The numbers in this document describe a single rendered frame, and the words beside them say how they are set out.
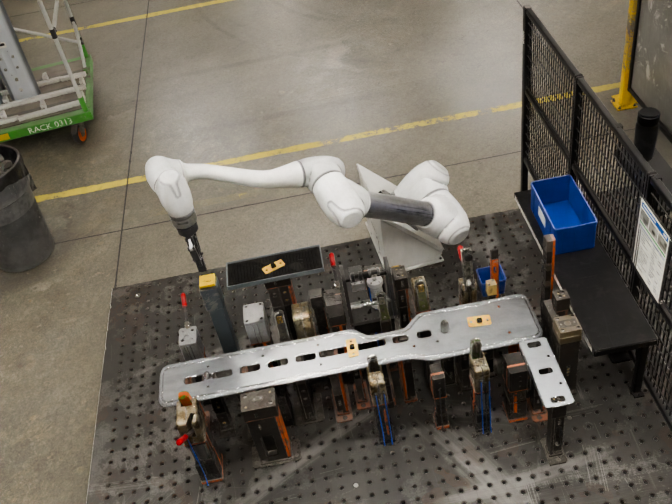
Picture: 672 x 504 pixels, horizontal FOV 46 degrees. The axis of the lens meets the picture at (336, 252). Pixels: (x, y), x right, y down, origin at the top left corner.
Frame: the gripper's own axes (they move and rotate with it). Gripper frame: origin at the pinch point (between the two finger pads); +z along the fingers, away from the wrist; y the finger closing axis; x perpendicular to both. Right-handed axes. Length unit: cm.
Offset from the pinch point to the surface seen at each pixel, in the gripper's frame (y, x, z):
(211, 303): 3.9, -0.4, 17.3
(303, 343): 27.0, 32.0, 24.2
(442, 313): 26, 84, 24
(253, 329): 22.2, 15.2, 16.9
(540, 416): 57, 111, 54
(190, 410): 53, -8, 18
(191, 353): 21.9, -9.6, 23.3
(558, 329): 48, 120, 19
